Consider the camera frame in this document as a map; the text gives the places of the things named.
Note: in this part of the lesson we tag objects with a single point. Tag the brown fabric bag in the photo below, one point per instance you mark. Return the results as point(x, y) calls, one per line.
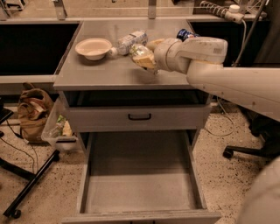
point(34, 108)

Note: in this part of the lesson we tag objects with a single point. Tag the black chair base left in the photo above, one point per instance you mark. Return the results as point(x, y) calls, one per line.
point(32, 178)

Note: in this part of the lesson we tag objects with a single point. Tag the blue pepsi can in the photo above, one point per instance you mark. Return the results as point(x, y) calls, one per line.
point(184, 34)

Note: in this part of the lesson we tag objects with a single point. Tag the white paper bowl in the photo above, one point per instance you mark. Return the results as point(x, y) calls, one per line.
point(93, 48)

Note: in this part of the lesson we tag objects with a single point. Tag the clear plastic water bottle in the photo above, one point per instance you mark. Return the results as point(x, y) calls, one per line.
point(124, 44)

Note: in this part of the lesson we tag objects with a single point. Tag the grey drawer cabinet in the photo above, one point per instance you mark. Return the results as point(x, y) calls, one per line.
point(119, 82)

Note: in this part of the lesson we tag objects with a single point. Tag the open grey middle drawer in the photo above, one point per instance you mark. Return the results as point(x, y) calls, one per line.
point(142, 177)

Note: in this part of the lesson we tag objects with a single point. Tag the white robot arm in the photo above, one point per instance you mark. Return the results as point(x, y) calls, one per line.
point(201, 60)

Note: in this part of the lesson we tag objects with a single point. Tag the closed grey top drawer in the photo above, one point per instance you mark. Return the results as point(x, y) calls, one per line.
point(103, 119)

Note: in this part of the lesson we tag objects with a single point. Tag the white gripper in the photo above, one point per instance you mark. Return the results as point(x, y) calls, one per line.
point(160, 57)

